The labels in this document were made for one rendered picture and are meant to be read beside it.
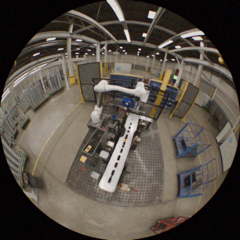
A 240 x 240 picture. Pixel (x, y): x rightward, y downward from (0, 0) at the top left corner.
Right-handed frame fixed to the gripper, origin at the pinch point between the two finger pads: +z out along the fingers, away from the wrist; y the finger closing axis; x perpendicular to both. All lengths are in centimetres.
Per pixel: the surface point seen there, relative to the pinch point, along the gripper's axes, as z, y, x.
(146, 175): 59, 51, -83
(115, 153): 29, -7, -71
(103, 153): 18, -18, -79
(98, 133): 13, -35, -59
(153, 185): 59, 69, -99
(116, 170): 29, 3, -90
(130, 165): 26, 17, -80
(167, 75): -58, 47, 58
